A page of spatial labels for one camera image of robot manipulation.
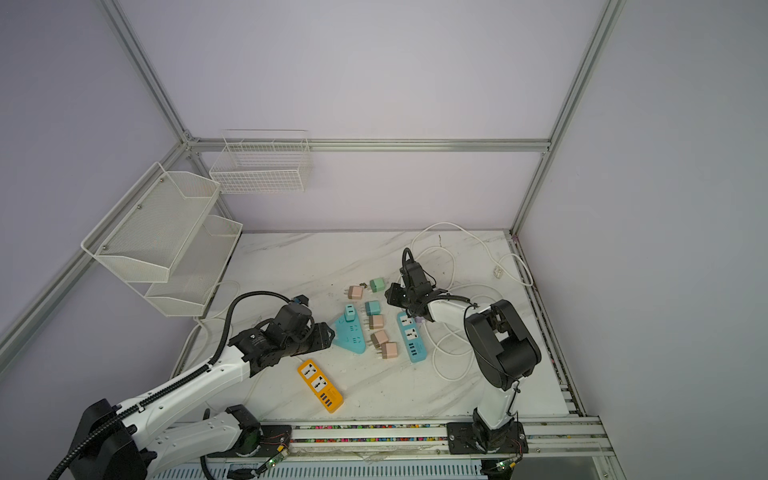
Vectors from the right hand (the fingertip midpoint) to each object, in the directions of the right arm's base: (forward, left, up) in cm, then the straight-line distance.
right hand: (385, 293), depth 94 cm
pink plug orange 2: (-17, -2, -6) cm, 18 cm away
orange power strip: (-30, +14, -4) cm, 34 cm away
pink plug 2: (-7, +3, -5) cm, 9 cm away
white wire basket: (+34, +39, +25) cm, 57 cm away
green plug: (+7, +3, -4) cm, 9 cm away
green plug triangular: (-8, +10, 0) cm, 13 cm away
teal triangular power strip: (-13, +11, -3) cm, 17 cm away
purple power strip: (-7, -11, -5) cm, 14 cm away
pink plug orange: (-13, +2, -5) cm, 14 cm away
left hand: (-17, +16, +3) cm, 23 cm away
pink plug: (+4, +11, -5) cm, 12 cm away
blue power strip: (-13, -9, -5) cm, 17 cm away
